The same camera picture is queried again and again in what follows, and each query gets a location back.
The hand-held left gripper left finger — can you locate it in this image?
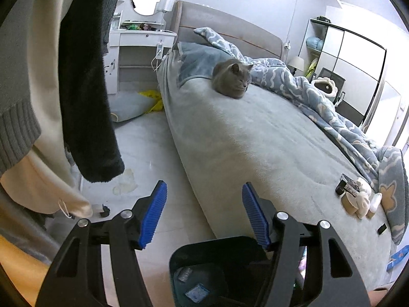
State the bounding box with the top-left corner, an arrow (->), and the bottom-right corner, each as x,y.
35,181 -> 168,307

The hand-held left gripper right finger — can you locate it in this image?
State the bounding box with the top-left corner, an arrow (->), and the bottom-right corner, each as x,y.
242,182 -> 373,307

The black trash bin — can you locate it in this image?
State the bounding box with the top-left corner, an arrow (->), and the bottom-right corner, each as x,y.
169,236 -> 307,307

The white cloth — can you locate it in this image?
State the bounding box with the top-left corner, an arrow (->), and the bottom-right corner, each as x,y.
353,177 -> 373,220

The grey bed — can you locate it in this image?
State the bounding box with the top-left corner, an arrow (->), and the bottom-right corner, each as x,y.
156,41 -> 395,291

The beige tape roll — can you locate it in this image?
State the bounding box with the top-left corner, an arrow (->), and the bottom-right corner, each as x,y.
340,192 -> 360,215

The grey floor cushion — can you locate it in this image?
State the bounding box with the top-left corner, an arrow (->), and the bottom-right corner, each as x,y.
110,93 -> 158,123

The black fuzzy coat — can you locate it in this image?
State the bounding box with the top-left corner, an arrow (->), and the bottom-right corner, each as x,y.
58,0 -> 125,183

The grey cat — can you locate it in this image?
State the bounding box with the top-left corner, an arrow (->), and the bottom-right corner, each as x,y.
212,58 -> 254,100

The blue patterned blanket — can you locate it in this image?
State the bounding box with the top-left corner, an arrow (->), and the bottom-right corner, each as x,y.
193,27 -> 409,245

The cream coat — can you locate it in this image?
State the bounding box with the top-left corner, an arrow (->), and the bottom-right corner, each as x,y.
0,0 -> 93,218

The blue flat box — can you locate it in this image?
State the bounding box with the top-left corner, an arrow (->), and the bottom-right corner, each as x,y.
385,245 -> 409,272

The white plush cushion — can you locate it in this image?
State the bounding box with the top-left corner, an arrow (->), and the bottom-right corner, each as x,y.
311,77 -> 339,98

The white dressing table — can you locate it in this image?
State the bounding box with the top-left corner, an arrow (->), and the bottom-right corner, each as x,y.
107,0 -> 178,95

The light blue fleece pillow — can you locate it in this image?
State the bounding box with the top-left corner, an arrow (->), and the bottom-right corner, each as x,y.
177,41 -> 231,87

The yellow-green cloth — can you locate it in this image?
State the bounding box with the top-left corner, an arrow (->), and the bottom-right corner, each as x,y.
305,58 -> 318,79

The bedside lamp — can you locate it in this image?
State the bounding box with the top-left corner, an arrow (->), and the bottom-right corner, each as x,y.
288,56 -> 305,71

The black chair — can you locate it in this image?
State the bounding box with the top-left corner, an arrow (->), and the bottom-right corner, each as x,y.
318,67 -> 347,106

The grey knit sweater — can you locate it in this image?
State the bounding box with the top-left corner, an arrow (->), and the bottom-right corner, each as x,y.
0,0 -> 42,176

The white wardrobe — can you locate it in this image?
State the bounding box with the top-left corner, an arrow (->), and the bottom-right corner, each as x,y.
300,17 -> 387,125

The blue bundle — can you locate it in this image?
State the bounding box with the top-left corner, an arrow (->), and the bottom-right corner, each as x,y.
306,37 -> 324,51

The pile of small toiletries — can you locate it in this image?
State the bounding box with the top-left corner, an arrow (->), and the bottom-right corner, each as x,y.
121,22 -> 165,32

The grey padded headboard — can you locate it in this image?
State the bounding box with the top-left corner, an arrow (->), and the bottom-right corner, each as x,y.
171,1 -> 285,63

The dark grey knit garment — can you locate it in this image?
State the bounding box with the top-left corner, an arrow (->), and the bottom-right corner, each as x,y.
101,0 -> 128,55

